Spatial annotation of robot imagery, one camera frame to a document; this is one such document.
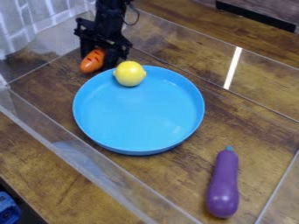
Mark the white patterned curtain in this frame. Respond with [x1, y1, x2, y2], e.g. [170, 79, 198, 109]
[0, 0, 96, 60]

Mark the yellow toy lemon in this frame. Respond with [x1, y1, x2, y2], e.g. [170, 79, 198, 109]
[113, 61, 145, 87]

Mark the purple toy eggplant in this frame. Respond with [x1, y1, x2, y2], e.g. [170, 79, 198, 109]
[205, 146, 238, 218]

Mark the clear acrylic tray enclosure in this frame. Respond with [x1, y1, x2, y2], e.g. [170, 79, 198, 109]
[0, 0, 299, 224]

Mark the blue plastic object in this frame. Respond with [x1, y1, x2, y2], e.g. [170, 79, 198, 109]
[0, 192, 21, 224]

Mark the blue round plate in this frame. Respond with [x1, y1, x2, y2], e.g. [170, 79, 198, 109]
[72, 66, 205, 156]

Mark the orange toy carrot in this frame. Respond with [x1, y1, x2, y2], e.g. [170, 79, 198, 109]
[78, 48, 105, 74]

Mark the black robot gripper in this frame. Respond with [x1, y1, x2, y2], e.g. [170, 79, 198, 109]
[73, 0, 132, 71]

